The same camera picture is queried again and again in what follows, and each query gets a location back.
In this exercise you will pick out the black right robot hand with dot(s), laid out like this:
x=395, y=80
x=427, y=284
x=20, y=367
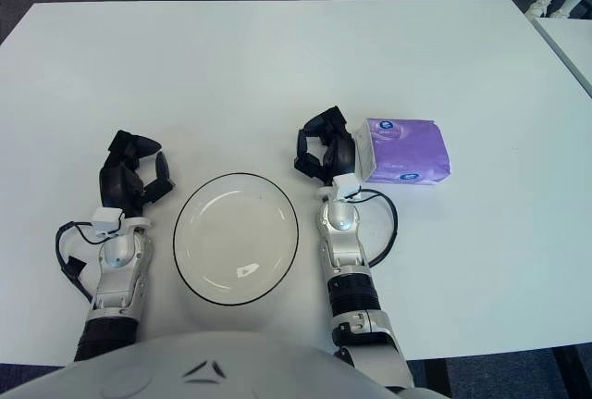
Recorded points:
x=342, y=153

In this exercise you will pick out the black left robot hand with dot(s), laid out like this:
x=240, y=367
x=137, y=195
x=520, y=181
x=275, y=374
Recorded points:
x=115, y=181

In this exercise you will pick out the purple tissue paper pack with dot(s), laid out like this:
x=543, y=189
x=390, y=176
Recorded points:
x=407, y=149

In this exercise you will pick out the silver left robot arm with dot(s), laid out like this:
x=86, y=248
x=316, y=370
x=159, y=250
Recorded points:
x=115, y=278

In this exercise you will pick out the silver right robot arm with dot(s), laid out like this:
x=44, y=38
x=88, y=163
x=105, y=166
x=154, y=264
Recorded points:
x=351, y=297

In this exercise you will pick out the white plate black rim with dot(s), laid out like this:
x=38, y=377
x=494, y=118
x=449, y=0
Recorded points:
x=236, y=237

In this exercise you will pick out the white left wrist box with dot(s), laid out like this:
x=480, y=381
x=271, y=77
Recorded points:
x=105, y=220

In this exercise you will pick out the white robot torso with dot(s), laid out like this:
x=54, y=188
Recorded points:
x=208, y=371

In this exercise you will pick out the black table leg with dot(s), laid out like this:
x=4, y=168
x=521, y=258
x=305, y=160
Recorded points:
x=439, y=378

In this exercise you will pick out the white side table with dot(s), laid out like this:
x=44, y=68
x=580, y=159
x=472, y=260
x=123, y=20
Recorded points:
x=573, y=42

